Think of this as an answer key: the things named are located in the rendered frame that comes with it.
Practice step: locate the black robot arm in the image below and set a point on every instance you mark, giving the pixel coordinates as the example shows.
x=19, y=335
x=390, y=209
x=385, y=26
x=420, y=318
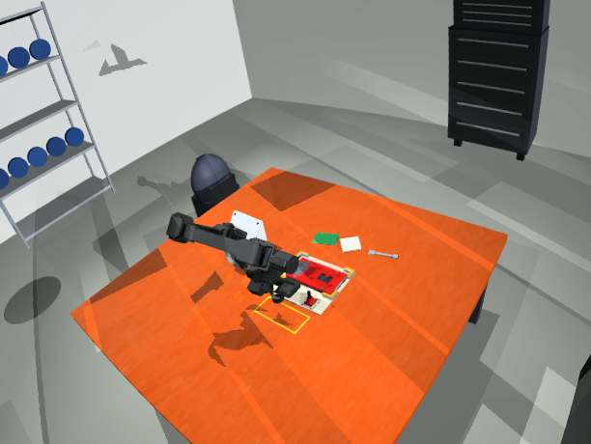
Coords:
x=227, y=238

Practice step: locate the black tyre with grey wheel rim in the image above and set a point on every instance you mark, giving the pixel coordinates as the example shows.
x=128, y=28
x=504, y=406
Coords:
x=275, y=298

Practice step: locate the white flat square pad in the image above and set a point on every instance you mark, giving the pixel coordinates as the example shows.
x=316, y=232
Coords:
x=350, y=244

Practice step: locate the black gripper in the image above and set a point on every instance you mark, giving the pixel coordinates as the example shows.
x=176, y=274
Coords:
x=286, y=287

